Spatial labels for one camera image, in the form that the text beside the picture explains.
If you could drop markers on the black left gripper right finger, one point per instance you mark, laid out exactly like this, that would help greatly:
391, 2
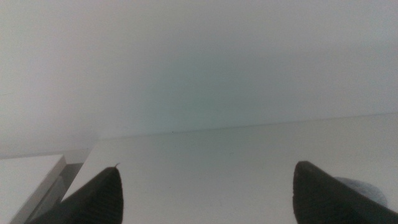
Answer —
320, 199

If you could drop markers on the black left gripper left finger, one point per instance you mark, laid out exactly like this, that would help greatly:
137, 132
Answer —
96, 199

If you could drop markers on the round grey cup mat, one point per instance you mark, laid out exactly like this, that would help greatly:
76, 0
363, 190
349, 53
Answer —
367, 189

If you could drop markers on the white side table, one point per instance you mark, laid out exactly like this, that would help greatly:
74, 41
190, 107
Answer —
21, 180

